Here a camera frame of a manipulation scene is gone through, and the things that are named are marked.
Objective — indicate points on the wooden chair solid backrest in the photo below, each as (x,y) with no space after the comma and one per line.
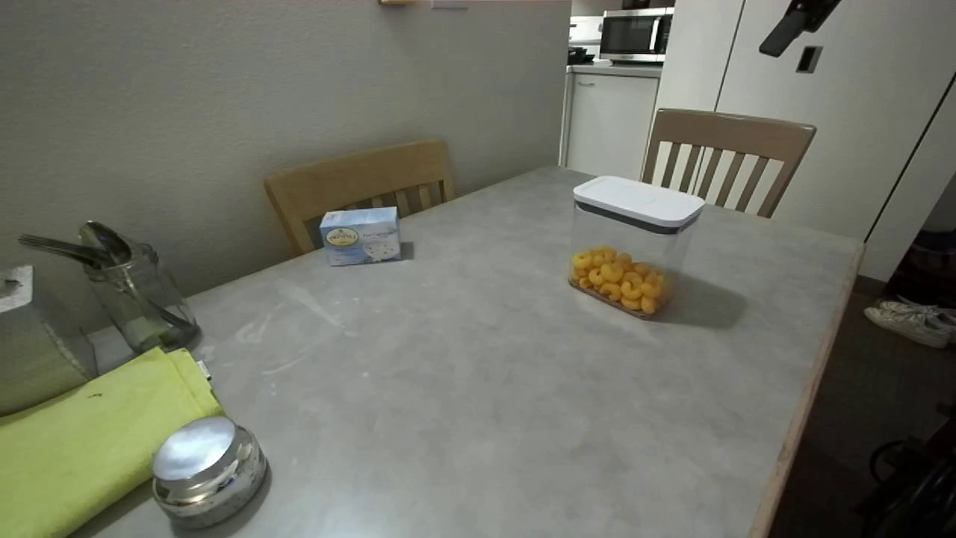
(346,181)

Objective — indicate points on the light blue tissue box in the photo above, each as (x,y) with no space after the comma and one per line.
(358,236)

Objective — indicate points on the metal spoon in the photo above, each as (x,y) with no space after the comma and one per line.
(109,242)

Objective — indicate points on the glass utensil jar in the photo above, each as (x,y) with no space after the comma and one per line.
(149,303)

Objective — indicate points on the white sneaker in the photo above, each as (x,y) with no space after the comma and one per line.
(936,308)
(906,326)

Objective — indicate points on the clear container of yellow snacks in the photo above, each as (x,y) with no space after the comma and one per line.
(615,278)

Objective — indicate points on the round silver metal tin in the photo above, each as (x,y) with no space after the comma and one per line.
(204,465)

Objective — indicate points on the wooden chair white slats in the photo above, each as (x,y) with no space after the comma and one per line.
(727,136)

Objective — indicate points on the white rectangular container lid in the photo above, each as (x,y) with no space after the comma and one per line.
(636,199)

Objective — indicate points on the white kitchen cabinet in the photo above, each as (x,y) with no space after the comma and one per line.
(612,121)

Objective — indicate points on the black mounted camera bar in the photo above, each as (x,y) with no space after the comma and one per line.
(796,24)

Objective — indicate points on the small black wall plate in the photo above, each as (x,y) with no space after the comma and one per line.
(811,58)

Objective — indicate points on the silver microwave oven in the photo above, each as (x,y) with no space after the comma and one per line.
(636,33)

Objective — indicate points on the clear plastic food container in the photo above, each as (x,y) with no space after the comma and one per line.
(622,236)

